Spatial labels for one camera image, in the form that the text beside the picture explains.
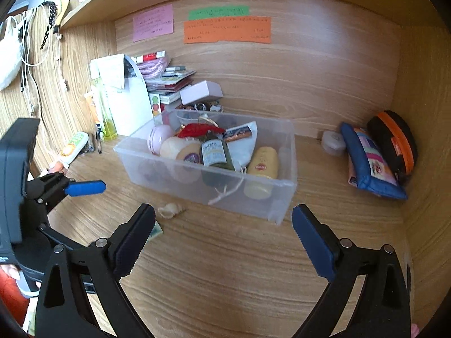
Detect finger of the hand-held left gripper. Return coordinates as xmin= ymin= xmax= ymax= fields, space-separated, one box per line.
xmin=35 ymin=171 xmax=106 ymax=215

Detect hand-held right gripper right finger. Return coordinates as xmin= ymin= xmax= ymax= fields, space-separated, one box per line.
xmin=292 ymin=203 xmax=412 ymax=338

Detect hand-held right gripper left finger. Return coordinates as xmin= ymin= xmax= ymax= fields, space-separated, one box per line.
xmin=33 ymin=202 xmax=156 ymax=338

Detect clear plastic storage bin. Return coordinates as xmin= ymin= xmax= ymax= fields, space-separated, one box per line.
xmin=113 ymin=109 xmax=297 ymax=225

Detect pink round case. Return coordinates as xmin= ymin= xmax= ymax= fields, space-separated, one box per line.
xmin=147 ymin=125 xmax=175 ymax=155

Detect yellow sunscreen bottle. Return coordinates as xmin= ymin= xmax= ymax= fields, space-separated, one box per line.
xmin=244 ymin=146 xmax=280 ymax=199

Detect large translucent tape roll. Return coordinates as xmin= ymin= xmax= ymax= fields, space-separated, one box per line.
xmin=160 ymin=136 xmax=203 ymax=184

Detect white drawstring bag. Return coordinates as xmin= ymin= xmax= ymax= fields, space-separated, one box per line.
xmin=208 ymin=121 xmax=260 ymax=205

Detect dark green bottle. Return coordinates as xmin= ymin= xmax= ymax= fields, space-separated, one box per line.
xmin=199 ymin=131 xmax=236 ymax=188

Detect red fabric pouch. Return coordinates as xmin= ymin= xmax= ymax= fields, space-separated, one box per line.
xmin=176 ymin=123 xmax=226 ymax=139

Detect wooden desktop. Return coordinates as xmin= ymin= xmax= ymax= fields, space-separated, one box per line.
xmin=32 ymin=132 xmax=413 ymax=338

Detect person's left hand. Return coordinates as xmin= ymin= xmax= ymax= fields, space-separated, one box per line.
xmin=0 ymin=263 xmax=21 ymax=281

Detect green and white tube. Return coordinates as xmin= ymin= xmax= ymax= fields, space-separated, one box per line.
xmin=60 ymin=131 xmax=89 ymax=158

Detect small seashell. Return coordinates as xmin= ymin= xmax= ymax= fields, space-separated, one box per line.
xmin=157 ymin=202 xmax=187 ymax=219

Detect metal nail clippers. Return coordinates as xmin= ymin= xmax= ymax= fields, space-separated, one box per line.
xmin=85 ymin=127 xmax=104 ymax=154

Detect yellow-green liquid bottle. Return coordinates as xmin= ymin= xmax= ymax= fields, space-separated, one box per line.
xmin=91 ymin=77 xmax=118 ymax=139

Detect orange and white tube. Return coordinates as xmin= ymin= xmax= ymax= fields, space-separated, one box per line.
xmin=85 ymin=92 xmax=103 ymax=127

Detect blue patchwork pencil case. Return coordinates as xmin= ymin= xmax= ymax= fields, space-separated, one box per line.
xmin=340 ymin=122 xmax=408 ymax=201

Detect small round white container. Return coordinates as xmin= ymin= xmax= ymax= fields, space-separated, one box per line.
xmin=321 ymin=130 xmax=346 ymax=156

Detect fruit print booklet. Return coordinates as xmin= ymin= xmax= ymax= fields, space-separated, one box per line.
xmin=150 ymin=90 xmax=183 ymax=117

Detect white hanging bag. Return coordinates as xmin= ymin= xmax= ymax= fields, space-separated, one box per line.
xmin=0 ymin=17 xmax=22 ymax=91

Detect black and orange case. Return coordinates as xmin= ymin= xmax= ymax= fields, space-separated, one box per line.
xmin=366 ymin=110 xmax=419 ymax=184

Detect stack of flat packets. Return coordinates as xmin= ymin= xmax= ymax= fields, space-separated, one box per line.
xmin=132 ymin=52 xmax=197 ymax=94

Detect dark shiny trinkets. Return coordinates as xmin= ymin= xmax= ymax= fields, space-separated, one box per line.
xmin=181 ymin=99 xmax=225 ymax=113

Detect pink and white box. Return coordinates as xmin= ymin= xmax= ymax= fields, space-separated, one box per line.
xmin=180 ymin=80 xmax=224 ymax=105

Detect pink paper note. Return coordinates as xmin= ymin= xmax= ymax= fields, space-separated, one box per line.
xmin=132 ymin=4 xmax=175 ymax=43

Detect wooden shelf board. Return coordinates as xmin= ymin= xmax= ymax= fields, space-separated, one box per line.
xmin=58 ymin=0 xmax=439 ymax=30

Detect orange paper note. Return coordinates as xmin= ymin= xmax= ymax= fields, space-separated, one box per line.
xmin=183 ymin=16 xmax=273 ymax=45

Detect green paper note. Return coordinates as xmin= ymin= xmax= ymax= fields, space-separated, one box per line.
xmin=188 ymin=5 xmax=250 ymax=21

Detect white cables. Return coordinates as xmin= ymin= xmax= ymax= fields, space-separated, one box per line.
xmin=17 ymin=5 xmax=68 ymax=114

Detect pink coiled cord pack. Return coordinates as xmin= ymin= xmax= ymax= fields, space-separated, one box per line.
xmin=137 ymin=56 xmax=170 ymax=79

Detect black chain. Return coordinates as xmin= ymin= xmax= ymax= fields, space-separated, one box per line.
xmin=40 ymin=2 xmax=59 ymax=50

